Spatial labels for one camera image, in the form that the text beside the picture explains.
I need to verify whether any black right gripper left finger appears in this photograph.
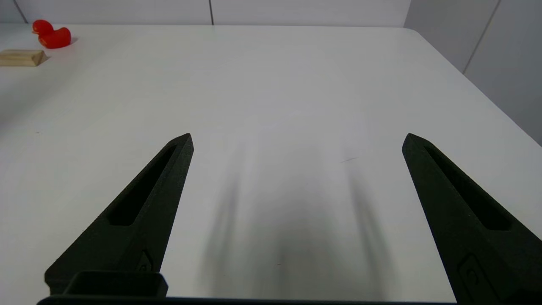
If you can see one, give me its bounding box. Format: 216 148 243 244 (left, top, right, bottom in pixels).
44 133 194 297

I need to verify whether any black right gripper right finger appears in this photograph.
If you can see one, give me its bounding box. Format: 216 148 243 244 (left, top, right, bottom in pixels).
401 133 542 305

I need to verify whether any red rubber duck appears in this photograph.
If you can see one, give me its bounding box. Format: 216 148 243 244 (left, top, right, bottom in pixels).
32 19 72 50

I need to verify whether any small wooden block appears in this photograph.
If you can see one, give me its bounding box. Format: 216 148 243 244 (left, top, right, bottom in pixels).
0 50 47 67

